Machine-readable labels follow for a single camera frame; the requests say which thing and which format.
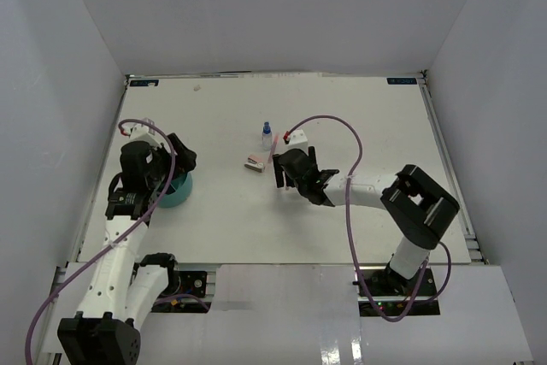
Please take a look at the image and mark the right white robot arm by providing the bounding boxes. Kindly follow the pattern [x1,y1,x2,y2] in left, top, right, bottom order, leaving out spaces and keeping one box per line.
[273,148,460,296]

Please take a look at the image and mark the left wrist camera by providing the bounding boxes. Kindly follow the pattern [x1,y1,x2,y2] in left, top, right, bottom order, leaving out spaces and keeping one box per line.
[123,118,156,144]

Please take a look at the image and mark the blue corner label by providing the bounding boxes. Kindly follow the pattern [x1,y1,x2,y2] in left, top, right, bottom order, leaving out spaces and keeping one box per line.
[386,77,417,85]
[129,79,159,87]

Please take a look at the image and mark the blue cap spray bottle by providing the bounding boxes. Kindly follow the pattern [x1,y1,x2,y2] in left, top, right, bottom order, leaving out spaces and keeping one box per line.
[262,121,274,150]

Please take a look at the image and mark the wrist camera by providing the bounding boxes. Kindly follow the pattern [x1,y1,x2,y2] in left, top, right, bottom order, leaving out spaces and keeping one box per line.
[123,118,156,144]
[282,129,309,152]

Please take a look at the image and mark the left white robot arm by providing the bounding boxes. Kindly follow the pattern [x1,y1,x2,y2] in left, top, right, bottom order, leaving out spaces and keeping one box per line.
[57,129,197,364]

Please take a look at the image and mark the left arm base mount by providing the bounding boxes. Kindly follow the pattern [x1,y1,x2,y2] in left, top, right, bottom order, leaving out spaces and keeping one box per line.
[151,270,215,314]

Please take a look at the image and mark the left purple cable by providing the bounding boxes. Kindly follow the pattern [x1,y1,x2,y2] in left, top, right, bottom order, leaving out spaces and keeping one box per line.
[24,117,211,365]

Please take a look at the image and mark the left blue corner label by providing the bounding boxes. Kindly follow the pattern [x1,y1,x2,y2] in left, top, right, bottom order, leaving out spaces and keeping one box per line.
[129,79,159,87]

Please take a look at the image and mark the pink translucent pen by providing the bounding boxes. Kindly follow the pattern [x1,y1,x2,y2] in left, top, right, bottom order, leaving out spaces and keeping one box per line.
[268,133,279,164]

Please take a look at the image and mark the teal round desk organizer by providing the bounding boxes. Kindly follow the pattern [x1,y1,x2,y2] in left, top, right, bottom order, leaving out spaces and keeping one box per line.
[158,173,193,209]

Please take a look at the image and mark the right blue corner label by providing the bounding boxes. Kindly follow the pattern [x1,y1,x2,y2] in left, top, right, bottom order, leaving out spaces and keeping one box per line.
[386,77,417,85]

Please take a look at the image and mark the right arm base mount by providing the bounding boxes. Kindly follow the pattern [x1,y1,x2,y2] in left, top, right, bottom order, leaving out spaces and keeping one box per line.
[352,268,441,317]

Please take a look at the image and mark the purple cable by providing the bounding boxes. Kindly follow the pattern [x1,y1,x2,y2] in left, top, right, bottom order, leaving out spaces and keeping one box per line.
[24,117,211,365]
[285,115,453,323]

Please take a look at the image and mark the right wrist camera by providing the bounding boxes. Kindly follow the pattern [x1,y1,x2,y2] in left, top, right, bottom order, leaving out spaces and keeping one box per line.
[282,129,309,152]

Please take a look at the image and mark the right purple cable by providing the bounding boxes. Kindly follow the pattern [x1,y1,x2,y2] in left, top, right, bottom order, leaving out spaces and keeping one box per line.
[285,115,453,323]

